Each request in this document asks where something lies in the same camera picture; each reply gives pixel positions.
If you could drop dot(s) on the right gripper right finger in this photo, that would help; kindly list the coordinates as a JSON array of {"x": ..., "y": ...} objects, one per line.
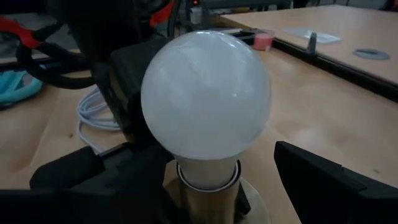
[{"x": 335, "y": 199}]

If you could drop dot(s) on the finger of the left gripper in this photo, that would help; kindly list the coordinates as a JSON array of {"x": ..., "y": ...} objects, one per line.
[
  {"x": 177, "y": 208},
  {"x": 244, "y": 200}
]

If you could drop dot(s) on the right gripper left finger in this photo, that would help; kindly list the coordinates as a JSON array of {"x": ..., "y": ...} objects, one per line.
[{"x": 93, "y": 208}]

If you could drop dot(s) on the metal lamp socket stand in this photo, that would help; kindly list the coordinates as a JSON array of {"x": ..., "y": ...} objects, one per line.
[{"x": 211, "y": 208}]

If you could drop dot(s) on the white lightbulb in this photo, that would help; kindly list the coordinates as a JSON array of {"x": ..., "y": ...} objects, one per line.
[{"x": 205, "y": 93}]

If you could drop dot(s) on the teal calculator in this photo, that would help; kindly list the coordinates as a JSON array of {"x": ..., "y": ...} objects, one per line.
[{"x": 17, "y": 88}]

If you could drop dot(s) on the black clamp lever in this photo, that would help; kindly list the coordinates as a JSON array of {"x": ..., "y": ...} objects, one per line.
[{"x": 311, "y": 43}]

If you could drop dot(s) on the tan wooden desk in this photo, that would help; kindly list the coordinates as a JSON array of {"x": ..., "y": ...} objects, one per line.
[{"x": 342, "y": 28}]

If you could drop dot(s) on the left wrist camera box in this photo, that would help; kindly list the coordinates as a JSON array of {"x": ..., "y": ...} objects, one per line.
[{"x": 130, "y": 81}]

